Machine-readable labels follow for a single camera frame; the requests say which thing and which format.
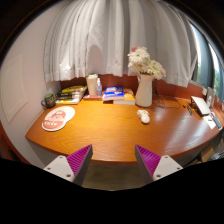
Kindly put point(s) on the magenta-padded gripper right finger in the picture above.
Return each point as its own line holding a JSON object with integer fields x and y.
{"x": 165, "y": 166}

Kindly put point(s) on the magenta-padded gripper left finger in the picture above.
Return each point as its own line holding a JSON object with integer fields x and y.
{"x": 63, "y": 166}

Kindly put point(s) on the white computer mouse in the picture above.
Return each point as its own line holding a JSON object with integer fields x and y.
{"x": 145, "y": 118}

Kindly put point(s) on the round white and red mouse pad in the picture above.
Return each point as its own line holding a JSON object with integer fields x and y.
{"x": 58, "y": 118}

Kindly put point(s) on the white paper sheet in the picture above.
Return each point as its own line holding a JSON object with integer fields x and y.
{"x": 210, "y": 121}

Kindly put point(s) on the dark green mug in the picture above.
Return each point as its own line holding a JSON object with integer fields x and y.
{"x": 50, "y": 100}

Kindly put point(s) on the dark smartphone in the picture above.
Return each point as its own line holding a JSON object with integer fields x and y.
{"x": 217, "y": 122}

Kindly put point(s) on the white laptop on stand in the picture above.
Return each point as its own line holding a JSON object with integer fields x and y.
{"x": 201, "y": 105}

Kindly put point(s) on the yellow and black book stack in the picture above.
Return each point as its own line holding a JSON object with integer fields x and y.
{"x": 70, "y": 94}

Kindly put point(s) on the thin red book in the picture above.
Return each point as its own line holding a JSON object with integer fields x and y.
{"x": 90, "y": 97}

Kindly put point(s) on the white ceramic vase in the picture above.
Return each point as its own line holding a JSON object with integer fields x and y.
{"x": 144, "y": 93}

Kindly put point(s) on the clear pump bottle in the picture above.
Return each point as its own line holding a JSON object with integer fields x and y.
{"x": 99, "y": 89}

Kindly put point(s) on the cream lidded container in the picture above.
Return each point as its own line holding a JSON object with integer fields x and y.
{"x": 91, "y": 85}

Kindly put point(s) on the blue book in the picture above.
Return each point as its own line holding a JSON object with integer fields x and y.
{"x": 113, "y": 92}

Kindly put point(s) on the white flower bouquet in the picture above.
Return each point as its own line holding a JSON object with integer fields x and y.
{"x": 140, "y": 58}

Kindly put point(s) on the white curtain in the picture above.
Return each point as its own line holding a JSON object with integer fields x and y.
{"x": 110, "y": 36}

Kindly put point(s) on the white wall panel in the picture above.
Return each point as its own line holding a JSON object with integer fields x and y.
{"x": 12, "y": 88}

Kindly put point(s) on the window with dark frame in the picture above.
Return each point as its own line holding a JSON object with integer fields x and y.
{"x": 206, "y": 63}

